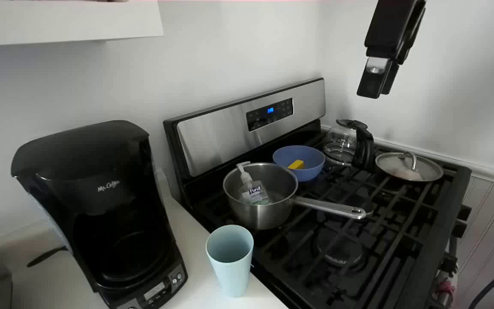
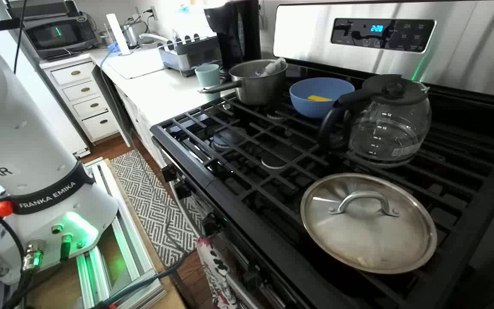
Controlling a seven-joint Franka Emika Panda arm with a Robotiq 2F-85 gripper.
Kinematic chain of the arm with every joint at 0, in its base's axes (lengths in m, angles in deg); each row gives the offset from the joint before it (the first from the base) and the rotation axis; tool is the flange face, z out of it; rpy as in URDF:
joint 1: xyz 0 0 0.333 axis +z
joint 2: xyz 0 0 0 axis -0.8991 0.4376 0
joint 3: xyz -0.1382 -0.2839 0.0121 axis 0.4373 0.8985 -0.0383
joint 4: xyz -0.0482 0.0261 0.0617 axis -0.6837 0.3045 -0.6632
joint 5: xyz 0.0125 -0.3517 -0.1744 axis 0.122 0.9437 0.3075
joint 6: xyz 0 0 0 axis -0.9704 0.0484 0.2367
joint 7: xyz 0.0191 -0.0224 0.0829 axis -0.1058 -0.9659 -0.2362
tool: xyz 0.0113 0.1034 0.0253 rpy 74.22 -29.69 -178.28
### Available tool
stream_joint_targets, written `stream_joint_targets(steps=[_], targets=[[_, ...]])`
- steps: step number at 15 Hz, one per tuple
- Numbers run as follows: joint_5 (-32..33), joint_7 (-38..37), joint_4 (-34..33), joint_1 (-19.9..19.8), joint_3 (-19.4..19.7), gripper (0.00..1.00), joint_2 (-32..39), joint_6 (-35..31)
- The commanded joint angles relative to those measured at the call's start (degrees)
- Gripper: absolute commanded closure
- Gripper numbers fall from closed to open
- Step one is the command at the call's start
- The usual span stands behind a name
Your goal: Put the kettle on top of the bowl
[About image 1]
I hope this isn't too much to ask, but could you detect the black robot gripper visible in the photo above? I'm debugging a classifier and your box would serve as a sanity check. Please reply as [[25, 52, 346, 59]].
[[354, 0, 428, 100]]

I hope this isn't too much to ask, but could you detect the glass kettle with black handle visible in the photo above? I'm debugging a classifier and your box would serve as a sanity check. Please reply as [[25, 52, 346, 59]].
[[322, 117, 377, 172]]

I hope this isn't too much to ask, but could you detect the blue bowl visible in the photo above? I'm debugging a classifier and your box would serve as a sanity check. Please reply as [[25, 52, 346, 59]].
[[270, 144, 327, 184]]

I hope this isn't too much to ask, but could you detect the steel pan lid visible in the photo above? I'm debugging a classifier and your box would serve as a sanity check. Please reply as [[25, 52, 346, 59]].
[[373, 150, 445, 184]]

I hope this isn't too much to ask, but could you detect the black and steel gas stove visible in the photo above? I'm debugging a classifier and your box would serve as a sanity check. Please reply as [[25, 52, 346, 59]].
[[161, 76, 473, 309]]

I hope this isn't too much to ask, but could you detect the black stove knob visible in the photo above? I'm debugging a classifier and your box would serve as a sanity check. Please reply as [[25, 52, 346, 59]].
[[456, 203, 473, 223], [450, 220, 469, 241]]

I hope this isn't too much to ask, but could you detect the clear pump bottle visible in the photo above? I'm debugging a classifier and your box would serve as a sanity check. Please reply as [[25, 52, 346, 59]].
[[234, 160, 272, 206]]

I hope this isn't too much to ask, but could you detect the light blue plastic cup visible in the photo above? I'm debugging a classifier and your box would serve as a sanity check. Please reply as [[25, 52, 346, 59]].
[[203, 223, 255, 299]]

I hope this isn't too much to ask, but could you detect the black drip coffee maker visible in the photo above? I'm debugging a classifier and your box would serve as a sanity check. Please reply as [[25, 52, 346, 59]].
[[8, 119, 188, 309]]

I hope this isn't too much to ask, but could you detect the steel saucepan with long handle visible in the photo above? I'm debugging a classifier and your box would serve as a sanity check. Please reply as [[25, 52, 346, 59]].
[[221, 162, 370, 232]]

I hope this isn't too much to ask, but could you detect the patterned towel on oven handle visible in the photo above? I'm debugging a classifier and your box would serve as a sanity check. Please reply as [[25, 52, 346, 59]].
[[428, 271, 457, 309]]

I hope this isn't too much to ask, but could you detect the black cable near floor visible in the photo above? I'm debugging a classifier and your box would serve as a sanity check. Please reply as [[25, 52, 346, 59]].
[[466, 266, 494, 309]]

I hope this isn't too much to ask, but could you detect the white wall cabinet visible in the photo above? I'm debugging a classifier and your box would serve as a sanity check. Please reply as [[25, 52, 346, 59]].
[[0, 0, 164, 48]]

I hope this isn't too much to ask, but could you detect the black coffee maker cord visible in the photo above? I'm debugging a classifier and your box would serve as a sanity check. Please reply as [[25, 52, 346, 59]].
[[25, 246, 70, 270]]

